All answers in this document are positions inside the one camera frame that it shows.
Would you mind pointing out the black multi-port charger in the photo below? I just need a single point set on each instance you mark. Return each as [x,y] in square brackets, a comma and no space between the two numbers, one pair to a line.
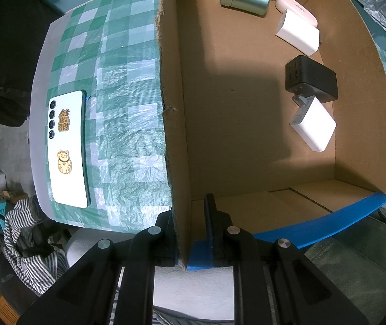
[314,78]

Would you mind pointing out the green checked plastic tablecloth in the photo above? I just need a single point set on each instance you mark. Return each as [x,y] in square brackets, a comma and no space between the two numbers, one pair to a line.
[128,108]

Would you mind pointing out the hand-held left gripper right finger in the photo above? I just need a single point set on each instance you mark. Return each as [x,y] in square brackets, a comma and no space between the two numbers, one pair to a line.
[213,230]

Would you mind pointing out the white square charger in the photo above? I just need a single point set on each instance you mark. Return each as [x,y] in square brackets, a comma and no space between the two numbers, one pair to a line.
[298,34]

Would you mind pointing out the white charger with prongs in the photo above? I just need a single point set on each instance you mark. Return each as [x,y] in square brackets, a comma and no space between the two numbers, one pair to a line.
[314,125]

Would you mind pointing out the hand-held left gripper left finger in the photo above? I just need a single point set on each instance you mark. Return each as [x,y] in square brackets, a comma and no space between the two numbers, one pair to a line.
[164,240]

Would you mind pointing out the white phone with gold stickers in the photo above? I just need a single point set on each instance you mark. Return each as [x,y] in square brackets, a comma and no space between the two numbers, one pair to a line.
[67,135]

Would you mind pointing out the striped cloth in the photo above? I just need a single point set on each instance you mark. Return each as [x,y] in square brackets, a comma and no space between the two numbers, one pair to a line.
[20,223]

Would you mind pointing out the pink case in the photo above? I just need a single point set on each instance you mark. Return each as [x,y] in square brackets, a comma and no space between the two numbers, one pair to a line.
[298,5]

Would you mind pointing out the cardboard box with blue edges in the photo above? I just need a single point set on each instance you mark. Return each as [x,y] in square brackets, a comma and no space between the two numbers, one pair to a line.
[233,125]

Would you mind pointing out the black bulky object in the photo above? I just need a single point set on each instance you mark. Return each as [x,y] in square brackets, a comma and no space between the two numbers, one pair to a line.
[3,57]

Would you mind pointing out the olive green cloth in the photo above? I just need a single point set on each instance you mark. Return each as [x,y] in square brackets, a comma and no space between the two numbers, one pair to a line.
[355,254]

